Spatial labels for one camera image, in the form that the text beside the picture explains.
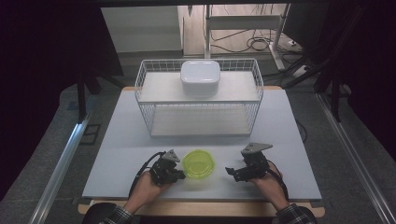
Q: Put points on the white lidded storage box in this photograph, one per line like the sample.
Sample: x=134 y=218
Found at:
x=200 y=77

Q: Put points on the black floor grate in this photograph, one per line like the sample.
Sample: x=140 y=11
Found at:
x=91 y=133

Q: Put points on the person's right hand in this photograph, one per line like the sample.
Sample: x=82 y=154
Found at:
x=269 y=186

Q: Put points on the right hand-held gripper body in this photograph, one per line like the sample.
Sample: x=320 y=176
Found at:
x=255 y=161

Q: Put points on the white metal desk frame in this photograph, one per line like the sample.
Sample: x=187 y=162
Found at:
x=243 y=21

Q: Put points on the person's left hand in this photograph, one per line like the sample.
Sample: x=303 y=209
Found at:
x=146 y=189

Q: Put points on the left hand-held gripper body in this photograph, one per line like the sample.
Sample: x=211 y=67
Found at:
x=163 y=169

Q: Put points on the yellow-green translucent plastic bowl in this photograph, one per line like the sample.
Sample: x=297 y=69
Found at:
x=198 y=164

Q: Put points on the white power strip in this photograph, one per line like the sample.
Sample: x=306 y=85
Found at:
x=301 y=71

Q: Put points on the aluminium floor rail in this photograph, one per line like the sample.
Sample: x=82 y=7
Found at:
x=351 y=149
x=62 y=168

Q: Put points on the white cabinet panel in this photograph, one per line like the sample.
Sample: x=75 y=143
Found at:
x=141 y=29

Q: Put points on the black metal stand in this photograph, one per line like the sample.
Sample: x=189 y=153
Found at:
x=82 y=93
x=334 y=93

